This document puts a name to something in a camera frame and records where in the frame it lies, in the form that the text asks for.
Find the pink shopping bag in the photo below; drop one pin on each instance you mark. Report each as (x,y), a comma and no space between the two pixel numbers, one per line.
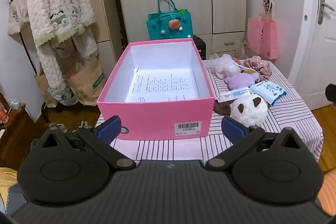
(262,35)

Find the black clothes rack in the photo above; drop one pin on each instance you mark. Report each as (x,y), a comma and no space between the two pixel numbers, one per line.
(45,111)

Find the brown paper bag green label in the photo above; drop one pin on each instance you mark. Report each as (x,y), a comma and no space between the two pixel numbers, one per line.
(86,82)

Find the purple plush toy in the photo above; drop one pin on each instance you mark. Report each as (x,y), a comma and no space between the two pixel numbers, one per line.
(239,81)

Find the white mesh bath sponge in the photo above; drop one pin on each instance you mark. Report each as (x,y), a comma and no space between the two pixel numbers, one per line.
(225,66)

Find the grey shoe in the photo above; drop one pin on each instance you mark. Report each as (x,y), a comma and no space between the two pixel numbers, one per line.
(84,125)
(57,127)

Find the pink cardboard box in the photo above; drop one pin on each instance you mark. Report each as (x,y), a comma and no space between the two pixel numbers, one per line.
(157,113)

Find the brown fuzzy cloth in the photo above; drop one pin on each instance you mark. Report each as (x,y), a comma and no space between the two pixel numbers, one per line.
(221,108)

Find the plain brown paper bag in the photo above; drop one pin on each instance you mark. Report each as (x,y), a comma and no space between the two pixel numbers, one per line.
(42,87)

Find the pink floral cloth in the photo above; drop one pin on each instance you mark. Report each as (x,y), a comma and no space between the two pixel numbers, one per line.
(260,67)

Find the small white tissue pack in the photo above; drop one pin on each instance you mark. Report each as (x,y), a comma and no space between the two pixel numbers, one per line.
(233,94)

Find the printed paper sheet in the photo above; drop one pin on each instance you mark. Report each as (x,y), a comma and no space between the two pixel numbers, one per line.
(162,85)

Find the green soft pad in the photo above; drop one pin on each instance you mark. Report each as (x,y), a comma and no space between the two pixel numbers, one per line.
(248,72)

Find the black suitcase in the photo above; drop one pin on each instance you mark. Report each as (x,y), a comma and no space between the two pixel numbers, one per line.
(200,47)

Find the orange striped bedding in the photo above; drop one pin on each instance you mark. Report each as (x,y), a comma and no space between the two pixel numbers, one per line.
(328,187)

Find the blue white wet wipes pack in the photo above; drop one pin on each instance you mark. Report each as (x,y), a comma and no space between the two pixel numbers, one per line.
(270,90)

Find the teal felt handbag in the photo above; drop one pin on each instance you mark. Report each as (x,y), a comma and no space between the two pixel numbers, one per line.
(157,29)

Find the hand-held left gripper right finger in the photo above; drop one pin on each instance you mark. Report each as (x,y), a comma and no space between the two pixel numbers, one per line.
(231,129)

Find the white panda plush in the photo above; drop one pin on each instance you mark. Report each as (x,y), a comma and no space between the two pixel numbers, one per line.
(249,111)

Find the white door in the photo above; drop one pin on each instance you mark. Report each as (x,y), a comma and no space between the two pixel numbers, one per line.
(328,56)

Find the red felt strawberry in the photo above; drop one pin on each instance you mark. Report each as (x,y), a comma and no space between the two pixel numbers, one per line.
(236,59)

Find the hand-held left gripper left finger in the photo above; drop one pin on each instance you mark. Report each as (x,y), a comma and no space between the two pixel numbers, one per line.
(110,127)

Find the striped tablecloth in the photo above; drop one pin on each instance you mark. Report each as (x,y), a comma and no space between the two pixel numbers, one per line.
(288,113)

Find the canvas tote bag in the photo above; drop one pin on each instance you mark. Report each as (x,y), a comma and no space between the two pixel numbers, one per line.
(17,16)

